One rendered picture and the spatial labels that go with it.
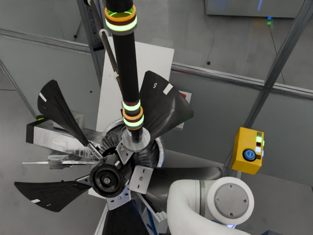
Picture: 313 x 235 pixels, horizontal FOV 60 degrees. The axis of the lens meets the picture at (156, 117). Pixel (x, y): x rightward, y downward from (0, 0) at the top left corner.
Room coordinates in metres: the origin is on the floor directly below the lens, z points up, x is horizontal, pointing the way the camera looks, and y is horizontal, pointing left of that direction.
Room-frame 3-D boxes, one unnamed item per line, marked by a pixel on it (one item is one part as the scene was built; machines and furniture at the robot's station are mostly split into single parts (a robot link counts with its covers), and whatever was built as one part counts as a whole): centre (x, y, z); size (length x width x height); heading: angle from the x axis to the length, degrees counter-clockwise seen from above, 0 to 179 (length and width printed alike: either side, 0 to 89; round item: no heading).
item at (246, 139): (0.52, -0.38, 1.02); 0.16 x 0.10 x 0.11; 164
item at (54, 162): (0.44, 0.38, 1.08); 0.07 x 0.04 x 0.06; 84
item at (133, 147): (0.34, 0.05, 1.49); 0.09 x 0.07 x 0.10; 19
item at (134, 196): (0.34, 0.08, 0.91); 0.12 x 0.08 x 0.12; 164
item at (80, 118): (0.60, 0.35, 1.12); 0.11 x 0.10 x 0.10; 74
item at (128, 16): (0.33, 0.05, 1.79); 0.04 x 0.04 x 0.03
